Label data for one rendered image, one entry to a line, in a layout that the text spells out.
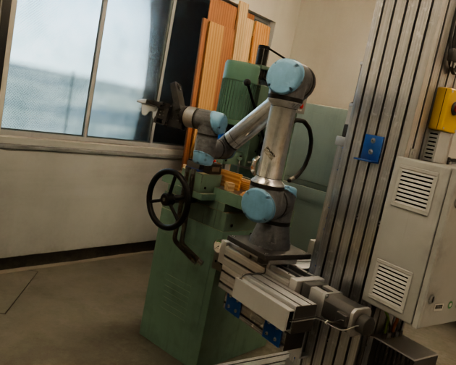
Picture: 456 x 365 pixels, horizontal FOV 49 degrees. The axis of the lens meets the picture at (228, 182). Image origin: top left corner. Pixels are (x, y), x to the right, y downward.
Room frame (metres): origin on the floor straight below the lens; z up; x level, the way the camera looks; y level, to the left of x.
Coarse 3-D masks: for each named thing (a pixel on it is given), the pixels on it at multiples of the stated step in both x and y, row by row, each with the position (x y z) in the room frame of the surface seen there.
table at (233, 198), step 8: (168, 176) 2.56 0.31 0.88; (176, 184) 2.51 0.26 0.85; (216, 192) 2.34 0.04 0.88; (224, 192) 2.30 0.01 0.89; (232, 192) 2.30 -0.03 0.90; (240, 192) 2.34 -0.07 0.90; (200, 200) 2.27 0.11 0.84; (208, 200) 2.30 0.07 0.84; (216, 200) 2.33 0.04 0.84; (224, 200) 2.30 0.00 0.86; (232, 200) 2.27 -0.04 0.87; (240, 200) 2.24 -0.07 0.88; (240, 208) 2.23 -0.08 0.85
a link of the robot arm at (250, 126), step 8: (312, 88) 1.72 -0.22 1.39; (264, 104) 1.81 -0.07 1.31; (256, 112) 1.82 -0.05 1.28; (264, 112) 1.80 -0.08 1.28; (248, 120) 1.82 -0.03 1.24; (256, 120) 1.81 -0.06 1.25; (264, 120) 1.81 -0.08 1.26; (232, 128) 1.86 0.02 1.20; (240, 128) 1.84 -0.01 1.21; (248, 128) 1.82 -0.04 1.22; (256, 128) 1.82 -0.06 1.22; (224, 136) 1.87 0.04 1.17; (232, 136) 1.85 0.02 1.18; (240, 136) 1.84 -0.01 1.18; (248, 136) 1.84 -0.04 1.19; (224, 144) 1.86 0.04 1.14; (232, 144) 1.85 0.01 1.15; (240, 144) 1.86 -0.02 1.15; (224, 152) 1.85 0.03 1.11; (232, 152) 1.88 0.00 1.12
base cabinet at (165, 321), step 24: (168, 216) 2.52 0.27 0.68; (168, 240) 2.50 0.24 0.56; (192, 240) 2.40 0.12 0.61; (168, 264) 2.48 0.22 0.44; (192, 264) 2.38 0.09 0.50; (168, 288) 2.46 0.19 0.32; (192, 288) 2.36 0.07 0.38; (216, 288) 2.31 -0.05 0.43; (144, 312) 2.55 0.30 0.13; (168, 312) 2.44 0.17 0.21; (192, 312) 2.34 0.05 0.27; (216, 312) 2.34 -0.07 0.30; (144, 336) 2.53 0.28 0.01; (168, 336) 2.42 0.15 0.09; (192, 336) 2.32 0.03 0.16; (216, 336) 2.36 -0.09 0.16; (240, 336) 2.52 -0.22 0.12; (192, 360) 2.30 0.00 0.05; (216, 360) 2.39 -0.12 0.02
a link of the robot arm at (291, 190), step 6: (288, 186) 1.75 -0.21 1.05; (288, 192) 1.74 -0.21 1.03; (294, 192) 1.75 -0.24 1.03; (288, 198) 1.73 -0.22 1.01; (294, 198) 1.76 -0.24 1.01; (288, 204) 1.72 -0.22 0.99; (294, 204) 1.78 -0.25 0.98; (288, 210) 1.73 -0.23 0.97; (282, 216) 1.73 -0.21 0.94; (288, 216) 1.75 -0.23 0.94; (282, 222) 1.74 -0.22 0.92; (288, 222) 1.76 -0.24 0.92
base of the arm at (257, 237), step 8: (256, 224) 1.79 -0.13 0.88; (264, 224) 1.75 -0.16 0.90; (272, 224) 1.74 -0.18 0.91; (280, 224) 1.74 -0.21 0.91; (288, 224) 1.76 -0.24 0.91; (256, 232) 1.75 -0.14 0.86; (264, 232) 1.74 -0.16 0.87; (272, 232) 1.73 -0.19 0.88; (280, 232) 1.74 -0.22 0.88; (288, 232) 1.76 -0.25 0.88; (256, 240) 1.74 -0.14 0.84; (264, 240) 1.73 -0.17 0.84; (272, 240) 1.73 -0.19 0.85; (280, 240) 1.73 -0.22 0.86; (288, 240) 1.76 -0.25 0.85; (272, 248) 1.72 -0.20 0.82; (280, 248) 1.73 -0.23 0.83; (288, 248) 1.76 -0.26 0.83
